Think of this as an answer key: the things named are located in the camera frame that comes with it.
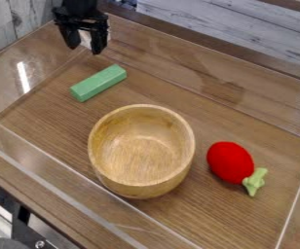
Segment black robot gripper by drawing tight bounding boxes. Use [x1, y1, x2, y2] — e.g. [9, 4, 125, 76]
[53, 0, 110, 54]

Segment green rectangular block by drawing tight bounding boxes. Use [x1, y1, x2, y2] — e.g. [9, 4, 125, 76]
[70, 64, 126, 102]

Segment brown wooden bowl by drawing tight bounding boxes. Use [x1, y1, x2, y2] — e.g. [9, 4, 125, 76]
[87, 104, 196, 199]

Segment red plush strawberry toy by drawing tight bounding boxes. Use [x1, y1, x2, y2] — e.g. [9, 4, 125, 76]
[206, 141, 269, 196]

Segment clear acrylic corner bracket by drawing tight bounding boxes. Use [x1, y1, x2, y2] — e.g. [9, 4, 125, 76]
[77, 28, 113, 51]

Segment black table clamp mount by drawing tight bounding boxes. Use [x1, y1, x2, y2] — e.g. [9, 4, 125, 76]
[0, 206, 58, 249]

